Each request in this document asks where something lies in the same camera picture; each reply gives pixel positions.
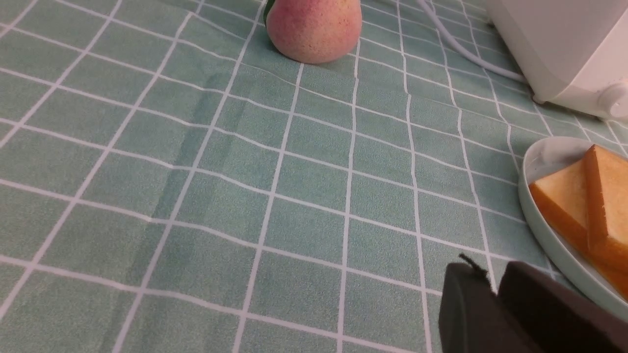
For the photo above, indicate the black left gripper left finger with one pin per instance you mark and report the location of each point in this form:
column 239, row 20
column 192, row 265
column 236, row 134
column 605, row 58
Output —
column 472, row 319

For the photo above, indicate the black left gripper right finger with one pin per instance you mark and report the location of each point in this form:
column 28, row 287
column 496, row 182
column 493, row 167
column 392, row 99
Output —
column 556, row 318

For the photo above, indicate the toast slice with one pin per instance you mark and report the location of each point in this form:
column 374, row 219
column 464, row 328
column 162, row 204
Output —
column 606, row 179
column 562, row 201

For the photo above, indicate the light green round plate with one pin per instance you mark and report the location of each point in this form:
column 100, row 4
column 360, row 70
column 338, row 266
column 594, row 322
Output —
column 544, row 157

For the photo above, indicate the white two-slot toaster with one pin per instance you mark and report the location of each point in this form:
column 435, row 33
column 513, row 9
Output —
column 573, row 53

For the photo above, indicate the pink peach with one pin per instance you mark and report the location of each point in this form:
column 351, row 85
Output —
column 313, row 31

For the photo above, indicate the green checkered tablecloth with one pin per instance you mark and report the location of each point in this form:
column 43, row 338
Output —
column 170, row 183

